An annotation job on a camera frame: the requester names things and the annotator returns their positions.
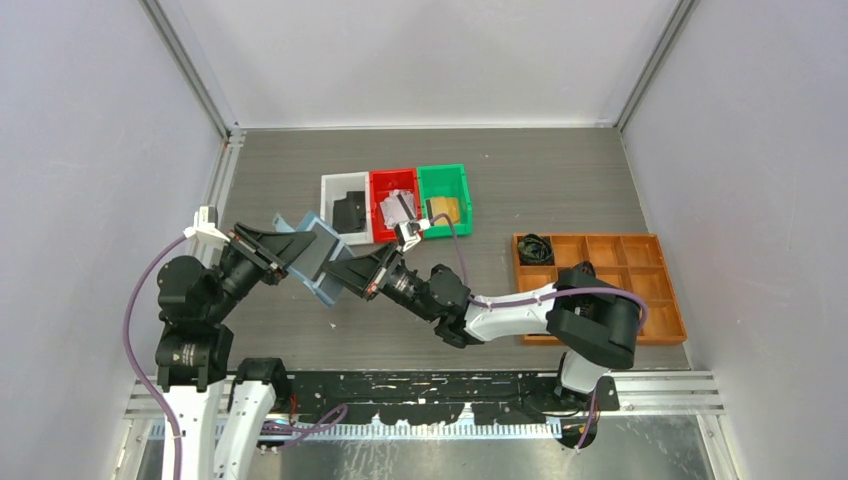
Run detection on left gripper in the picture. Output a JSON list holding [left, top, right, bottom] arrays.
[[204, 221, 316, 320]]

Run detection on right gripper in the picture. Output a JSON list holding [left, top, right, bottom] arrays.
[[323, 240, 439, 323]]

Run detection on grey card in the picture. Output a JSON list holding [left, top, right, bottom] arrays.
[[288, 227, 338, 282]]

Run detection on blue leather card holder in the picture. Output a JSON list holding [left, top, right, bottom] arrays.
[[272, 212, 354, 308]]

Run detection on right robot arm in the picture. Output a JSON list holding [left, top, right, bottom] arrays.
[[323, 244, 649, 411]]

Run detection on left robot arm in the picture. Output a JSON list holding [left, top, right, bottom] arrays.
[[153, 221, 316, 479]]

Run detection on black cards in white bin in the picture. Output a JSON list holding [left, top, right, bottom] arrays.
[[332, 190, 367, 234]]

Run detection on silver cards in red bin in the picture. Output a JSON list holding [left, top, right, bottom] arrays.
[[379, 189, 418, 229]]

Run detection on gold cards in green bin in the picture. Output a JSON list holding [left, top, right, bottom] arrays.
[[425, 196, 461, 226]]

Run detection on white plastic bin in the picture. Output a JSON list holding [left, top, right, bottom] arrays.
[[320, 171, 374, 246]]

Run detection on red plastic bin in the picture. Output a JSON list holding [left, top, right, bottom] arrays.
[[369, 168, 421, 243]]

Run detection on green plastic bin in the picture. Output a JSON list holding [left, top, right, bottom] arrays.
[[417, 164, 474, 236]]

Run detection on rolled belt top left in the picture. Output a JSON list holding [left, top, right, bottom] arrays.
[[516, 233, 555, 266]]

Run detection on orange compartment tray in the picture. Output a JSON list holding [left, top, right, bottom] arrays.
[[511, 233, 687, 346]]

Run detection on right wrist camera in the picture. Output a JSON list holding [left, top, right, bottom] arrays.
[[394, 218, 432, 253]]

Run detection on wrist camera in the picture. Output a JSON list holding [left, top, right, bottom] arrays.
[[394, 218, 432, 253], [183, 205, 229, 249]]

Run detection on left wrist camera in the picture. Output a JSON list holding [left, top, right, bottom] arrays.
[[183, 205, 229, 249]]

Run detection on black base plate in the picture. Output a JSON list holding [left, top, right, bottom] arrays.
[[272, 371, 589, 426]]

